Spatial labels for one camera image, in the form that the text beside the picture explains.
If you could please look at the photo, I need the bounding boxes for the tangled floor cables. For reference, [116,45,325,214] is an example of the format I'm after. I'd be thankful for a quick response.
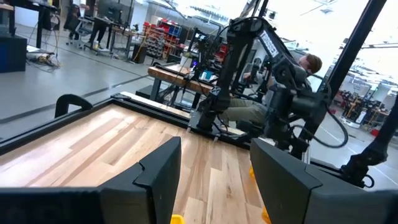
[27,51,62,68]

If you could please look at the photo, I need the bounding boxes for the wooden workbench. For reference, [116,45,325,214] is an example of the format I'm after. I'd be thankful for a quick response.
[147,63,218,110]

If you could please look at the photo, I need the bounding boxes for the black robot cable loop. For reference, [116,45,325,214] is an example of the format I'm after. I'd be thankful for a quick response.
[292,108,349,149]

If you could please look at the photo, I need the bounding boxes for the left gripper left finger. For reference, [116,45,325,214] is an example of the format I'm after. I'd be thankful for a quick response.
[0,136,182,224]

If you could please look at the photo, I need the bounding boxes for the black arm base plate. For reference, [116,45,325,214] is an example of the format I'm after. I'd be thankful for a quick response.
[188,110,249,147]

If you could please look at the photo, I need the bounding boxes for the person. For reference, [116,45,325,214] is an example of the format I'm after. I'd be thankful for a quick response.
[222,53,323,125]

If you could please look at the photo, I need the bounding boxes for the black computer monitor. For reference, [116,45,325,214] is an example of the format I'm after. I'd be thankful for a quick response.
[96,0,133,24]

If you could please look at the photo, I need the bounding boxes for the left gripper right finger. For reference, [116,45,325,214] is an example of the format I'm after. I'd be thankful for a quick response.
[250,138,398,224]

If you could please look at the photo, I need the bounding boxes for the dark blue cabinet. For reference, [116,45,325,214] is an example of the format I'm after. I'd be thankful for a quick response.
[0,33,28,74]

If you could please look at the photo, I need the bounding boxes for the yellow plastic basket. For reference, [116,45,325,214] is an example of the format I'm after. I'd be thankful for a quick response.
[170,166,271,224]

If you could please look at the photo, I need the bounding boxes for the black aluminium rig frame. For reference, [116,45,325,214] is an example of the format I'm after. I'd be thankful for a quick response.
[0,0,398,190]

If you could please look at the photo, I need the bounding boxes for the black frame handle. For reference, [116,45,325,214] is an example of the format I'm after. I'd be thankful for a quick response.
[54,93,94,119]

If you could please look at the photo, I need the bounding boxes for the red parts bin shelving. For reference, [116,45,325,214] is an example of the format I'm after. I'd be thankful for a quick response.
[143,18,183,60]

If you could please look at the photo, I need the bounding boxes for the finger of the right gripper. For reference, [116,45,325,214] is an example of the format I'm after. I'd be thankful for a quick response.
[290,136,310,160]
[275,136,292,150]

